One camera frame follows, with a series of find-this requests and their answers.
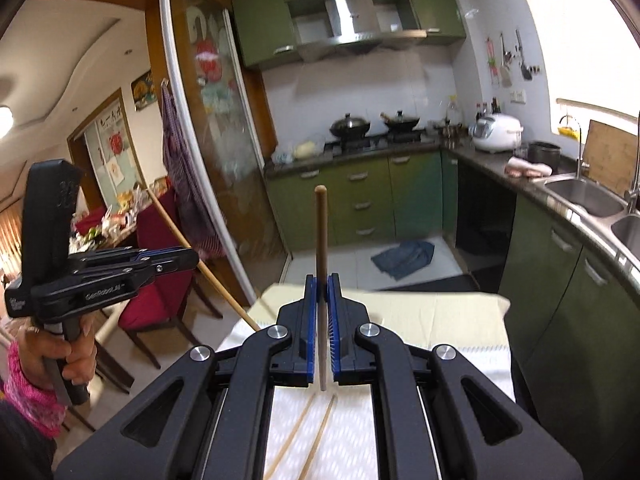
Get steel kitchen faucet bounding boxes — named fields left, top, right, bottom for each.
left=624, top=115, right=640, bottom=211

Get black wok left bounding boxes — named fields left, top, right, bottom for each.
left=330, top=113, right=371, bottom=141

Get purple hanging apron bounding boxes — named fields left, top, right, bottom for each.
left=160, top=79, right=226, bottom=261

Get wooden cutting board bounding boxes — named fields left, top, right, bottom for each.
left=584, top=120, right=637, bottom=197

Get green lower cabinets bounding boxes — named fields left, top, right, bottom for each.
left=267, top=148, right=639, bottom=479

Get white rice cooker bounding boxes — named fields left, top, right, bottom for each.
left=471, top=114, right=524, bottom=153

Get black wok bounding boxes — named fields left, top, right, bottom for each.
left=380, top=110, right=420, bottom=134
left=330, top=113, right=371, bottom=141

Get black wok right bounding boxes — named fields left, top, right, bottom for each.
left=380, top=110, right=420, bottom=134

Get white patterned tablecloth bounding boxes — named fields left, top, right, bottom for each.
left=203, top=278, right=526, bottom=479

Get red dining chair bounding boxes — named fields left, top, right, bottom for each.
left=117, top=204, right=222, bottom=370

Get steel range hood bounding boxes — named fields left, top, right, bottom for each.
left=290, top=0, right=428, bottom=63

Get stainless steel sink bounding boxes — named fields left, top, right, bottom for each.
left=538, top=174, right=639, bottom=258

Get pink sleeve cuff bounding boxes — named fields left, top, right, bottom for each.
left=2, top=341, right=66, bottom=439

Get left hand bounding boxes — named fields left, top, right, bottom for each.
left=16, top=315, right=96, bottom=390

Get blue cloth on floor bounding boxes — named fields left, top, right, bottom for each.
left=371, top=240, right=435, bottom=281

